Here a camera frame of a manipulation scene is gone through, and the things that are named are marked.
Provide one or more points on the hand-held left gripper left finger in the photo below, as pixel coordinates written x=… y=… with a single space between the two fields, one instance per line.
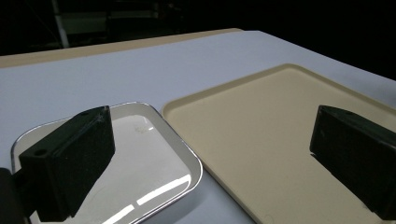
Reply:
x=74 y=161

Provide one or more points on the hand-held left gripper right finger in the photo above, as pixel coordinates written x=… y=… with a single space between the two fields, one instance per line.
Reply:
x=358 y=155

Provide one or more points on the shiny metal tray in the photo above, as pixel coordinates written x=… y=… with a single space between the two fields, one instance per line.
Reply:
x=149 y=161

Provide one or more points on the beige plastic tray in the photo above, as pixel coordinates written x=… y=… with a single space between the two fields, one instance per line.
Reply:
x=258 y=140

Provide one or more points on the white metal stand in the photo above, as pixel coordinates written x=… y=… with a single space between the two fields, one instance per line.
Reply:
x=60 y=25

